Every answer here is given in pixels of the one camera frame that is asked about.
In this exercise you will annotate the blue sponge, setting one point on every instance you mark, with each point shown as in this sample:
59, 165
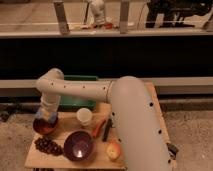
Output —
46, 115

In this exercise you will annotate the red bowl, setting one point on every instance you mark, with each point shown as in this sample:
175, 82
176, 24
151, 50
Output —
44, 126

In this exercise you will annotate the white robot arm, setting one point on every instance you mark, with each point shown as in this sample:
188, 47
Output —
133, 111

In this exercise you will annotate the purple bowl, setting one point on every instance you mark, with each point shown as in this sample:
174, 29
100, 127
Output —
78, 146

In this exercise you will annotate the white cup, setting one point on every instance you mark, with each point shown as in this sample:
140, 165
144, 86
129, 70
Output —
84, 116

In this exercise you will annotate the red chili pepper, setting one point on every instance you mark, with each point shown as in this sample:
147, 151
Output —
97, 128

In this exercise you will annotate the green plastic bin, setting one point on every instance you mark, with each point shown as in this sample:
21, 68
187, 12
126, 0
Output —
70, 103

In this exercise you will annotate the dark green cucumber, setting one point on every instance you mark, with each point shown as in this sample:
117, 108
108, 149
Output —
107, 129

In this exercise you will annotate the red yellow apple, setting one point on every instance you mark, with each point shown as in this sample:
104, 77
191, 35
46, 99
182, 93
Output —
113, 151

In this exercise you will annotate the bunch of dark grapes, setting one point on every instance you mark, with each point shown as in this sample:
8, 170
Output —
46, 145

